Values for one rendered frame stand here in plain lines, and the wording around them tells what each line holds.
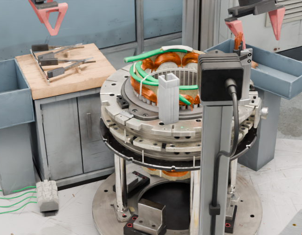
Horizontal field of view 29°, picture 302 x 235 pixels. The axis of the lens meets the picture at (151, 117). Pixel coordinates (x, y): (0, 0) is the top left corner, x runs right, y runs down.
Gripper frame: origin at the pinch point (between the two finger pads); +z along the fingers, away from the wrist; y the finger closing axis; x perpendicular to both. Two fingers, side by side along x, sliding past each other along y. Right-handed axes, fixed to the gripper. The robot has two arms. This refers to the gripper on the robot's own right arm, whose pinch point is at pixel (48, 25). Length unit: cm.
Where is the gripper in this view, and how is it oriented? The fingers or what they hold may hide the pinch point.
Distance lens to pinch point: 138.7
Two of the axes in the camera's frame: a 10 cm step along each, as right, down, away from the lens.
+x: 9.1, -2.2, 3.4
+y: 4.0, 4.7, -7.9
